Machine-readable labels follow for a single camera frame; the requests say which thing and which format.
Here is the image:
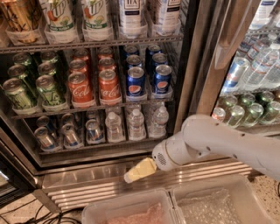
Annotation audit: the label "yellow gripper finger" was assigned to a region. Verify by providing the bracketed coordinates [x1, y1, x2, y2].
[124, 157, 157, 183]

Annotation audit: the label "clear water bottle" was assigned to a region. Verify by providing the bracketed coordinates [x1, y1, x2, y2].
[128, 108, 146, 141]
[105, 112, 125, 143]
[148, 106, 169, 138]

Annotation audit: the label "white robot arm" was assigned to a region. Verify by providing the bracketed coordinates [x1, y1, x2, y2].
[124, 115, 280, 183]

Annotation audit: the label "bottom shelf right energy can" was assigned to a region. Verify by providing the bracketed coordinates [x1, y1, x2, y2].
[86, 119, 104, 144]

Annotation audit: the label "shelf energy can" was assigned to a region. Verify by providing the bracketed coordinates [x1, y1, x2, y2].
[34, 127, 59, 151]
[61, 123, 81, 149]
[86, 119, 104, 144]

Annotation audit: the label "bottom shelf middle energy can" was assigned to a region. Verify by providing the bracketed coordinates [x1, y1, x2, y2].
[61, 123, 81, 149]

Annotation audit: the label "bottom shelf left energy can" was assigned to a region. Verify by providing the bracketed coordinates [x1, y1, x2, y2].
[34, 127, 59, 151]

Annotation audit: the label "left white tea bottle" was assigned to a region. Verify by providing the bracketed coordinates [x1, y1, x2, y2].
[118, 0, 147, 39]

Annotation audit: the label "white tea bottle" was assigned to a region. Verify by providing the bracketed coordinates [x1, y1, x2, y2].
[118, 0, 147, 39]
[149, 0, 181, 36]

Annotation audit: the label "right white tea bottle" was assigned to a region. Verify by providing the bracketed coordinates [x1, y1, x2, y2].
[149, 0, 181, 36]

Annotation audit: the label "right 7up bottle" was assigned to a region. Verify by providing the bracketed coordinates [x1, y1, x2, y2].
[81, 0, 112, 41]

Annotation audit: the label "7up bottle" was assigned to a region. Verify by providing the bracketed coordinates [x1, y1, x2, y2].
[81, 0, 112, 41]
[39, 0, 78, 44]

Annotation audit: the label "left 7up bottle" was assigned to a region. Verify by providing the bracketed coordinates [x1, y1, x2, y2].
[39, 0, 78, 44]

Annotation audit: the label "left clear plastic bin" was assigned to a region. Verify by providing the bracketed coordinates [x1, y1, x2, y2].
[81, 188, 177, 224]

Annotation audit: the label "clear plastic bin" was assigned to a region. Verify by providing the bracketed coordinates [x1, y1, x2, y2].
[81, 188, 177, 224]
[171, 175, 276, 224]

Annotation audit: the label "front left blue pepsi can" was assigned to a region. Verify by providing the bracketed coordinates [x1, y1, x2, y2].
[126, 66, 145, 96]

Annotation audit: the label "blue pepsi can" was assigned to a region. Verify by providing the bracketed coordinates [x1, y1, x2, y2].
[126, 66, 145, 96]
[152, 65, 172, 95]

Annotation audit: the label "front right red cola can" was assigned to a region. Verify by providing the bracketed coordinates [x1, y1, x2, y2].
[98, 69, 121, 105]

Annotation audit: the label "red cola can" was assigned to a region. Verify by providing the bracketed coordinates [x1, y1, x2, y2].
[67, 72, 95, 108]
[98, 69, 121, 105]

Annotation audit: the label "right clear plastic bin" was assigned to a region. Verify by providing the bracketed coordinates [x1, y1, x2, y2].
[171, 175, 276, 224]

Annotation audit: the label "front right blue pepsi can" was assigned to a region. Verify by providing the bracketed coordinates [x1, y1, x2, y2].
[152, 65, 172, 95]

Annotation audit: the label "front left red cola can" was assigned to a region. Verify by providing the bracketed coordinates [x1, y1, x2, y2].
[67, 72, 95, 108]

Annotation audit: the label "front right green can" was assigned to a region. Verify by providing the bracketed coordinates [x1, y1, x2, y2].
[36, 75, 67, 112]

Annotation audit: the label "green can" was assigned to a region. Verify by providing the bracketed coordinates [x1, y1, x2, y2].
[3, 78, 38, 114]
[36, 75, 67, 112]

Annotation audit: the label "front left green can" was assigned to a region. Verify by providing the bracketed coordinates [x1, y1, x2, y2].
[3, 78, 38, 114]

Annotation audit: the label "gold tall can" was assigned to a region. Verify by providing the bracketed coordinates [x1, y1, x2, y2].
[0, 0, 41, 44]

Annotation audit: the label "black floor cables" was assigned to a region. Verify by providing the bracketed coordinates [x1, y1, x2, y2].
[0, 198, 83, 224]

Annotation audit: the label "steel fridge door frame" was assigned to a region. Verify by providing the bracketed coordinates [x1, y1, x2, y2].
[170, 0, 280, 165]

